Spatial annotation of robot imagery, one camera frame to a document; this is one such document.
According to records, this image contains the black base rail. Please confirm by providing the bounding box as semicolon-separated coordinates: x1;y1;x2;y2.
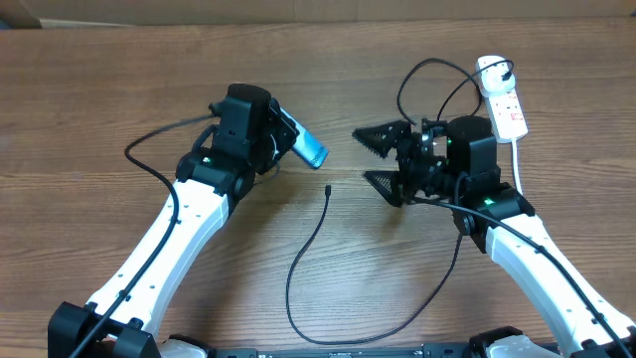
159;339;479;358

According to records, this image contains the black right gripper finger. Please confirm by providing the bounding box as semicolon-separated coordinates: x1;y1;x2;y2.
363;170;403;207
352;120;411;158

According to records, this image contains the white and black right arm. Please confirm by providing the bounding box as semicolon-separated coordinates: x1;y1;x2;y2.
352;115;635;357

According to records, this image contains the white power strip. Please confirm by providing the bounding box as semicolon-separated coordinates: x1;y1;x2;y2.
486;89;529;143

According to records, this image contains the white charger plug adapter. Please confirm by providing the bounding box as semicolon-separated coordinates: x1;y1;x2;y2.
475;55;516;97

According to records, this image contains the black USB charging cable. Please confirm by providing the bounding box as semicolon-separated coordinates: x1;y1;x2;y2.
284;57;516;346

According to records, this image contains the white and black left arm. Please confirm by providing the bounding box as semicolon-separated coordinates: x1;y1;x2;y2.
48;84;298;357

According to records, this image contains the Samsung Galaxy smartphone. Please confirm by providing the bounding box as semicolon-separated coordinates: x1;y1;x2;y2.
280;107;329;169

